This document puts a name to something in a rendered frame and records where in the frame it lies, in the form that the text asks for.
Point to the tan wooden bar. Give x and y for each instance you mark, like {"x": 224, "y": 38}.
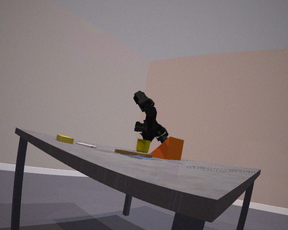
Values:
{"x": 133, "y": 153}

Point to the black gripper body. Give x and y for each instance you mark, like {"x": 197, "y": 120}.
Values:
{"x": 148, "y": 128}

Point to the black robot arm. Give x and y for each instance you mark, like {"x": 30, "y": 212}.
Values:
{"x": 147, "y": 105}

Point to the yellow rectangular block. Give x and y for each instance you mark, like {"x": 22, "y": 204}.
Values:
{"x": 65, "y": 139}

